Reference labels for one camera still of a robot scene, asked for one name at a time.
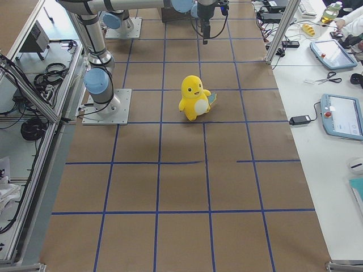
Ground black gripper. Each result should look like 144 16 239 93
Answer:
200 18 210 45

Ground dark wooden drawer cabinet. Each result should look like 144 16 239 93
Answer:
158 8 195 23

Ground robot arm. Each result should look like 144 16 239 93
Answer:
58 1 229 67
102 10 134 33

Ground yellow plush dinosaur toy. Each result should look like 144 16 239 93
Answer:
178 75 217 121

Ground yellow banana toy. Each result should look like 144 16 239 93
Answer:
301 24 315 37

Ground black power adapter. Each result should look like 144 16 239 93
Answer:
289 115 312 126

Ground far teach pendant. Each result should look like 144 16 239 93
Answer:
310 40 358 70

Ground teach pendant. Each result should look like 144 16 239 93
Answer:
310 40 358 70
320 94 362 141

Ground black scissors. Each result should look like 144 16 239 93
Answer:
315 71 342 84

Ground green drink bottle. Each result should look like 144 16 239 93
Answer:
320 1 343 24

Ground near teach pendant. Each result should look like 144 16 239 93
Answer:
320 94 362 141

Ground grey electronics box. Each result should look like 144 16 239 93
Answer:
19 20 50 60

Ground crumpled white cloth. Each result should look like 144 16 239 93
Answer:
1 156 20 213

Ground aluminium frame post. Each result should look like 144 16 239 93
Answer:
264 0 300 64

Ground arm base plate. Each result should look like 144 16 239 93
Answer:
104 16 142 40
82 88 132 125

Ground coiled black cable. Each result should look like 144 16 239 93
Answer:
20 117 47 142

